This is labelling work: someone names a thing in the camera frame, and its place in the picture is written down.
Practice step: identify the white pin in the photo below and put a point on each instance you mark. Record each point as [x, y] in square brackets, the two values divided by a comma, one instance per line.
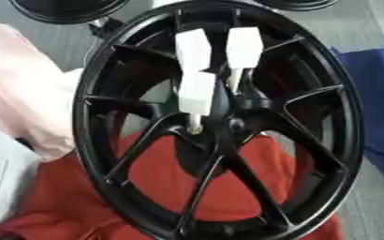
[244, 47]
[197, 92]
[192, 50]

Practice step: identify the black spoked wheel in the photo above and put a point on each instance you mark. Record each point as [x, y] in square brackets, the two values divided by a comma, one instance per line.
[228, 150]

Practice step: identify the black round wheel rim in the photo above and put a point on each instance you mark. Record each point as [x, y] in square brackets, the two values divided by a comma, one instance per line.
[296, 3]
[64, 11]

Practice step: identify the blue cloth bag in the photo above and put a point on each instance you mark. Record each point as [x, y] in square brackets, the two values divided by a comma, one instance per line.
[375, 103]

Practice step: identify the black wheel stand bracket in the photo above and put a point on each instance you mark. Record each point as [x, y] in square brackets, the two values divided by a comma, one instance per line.
[105, 27]

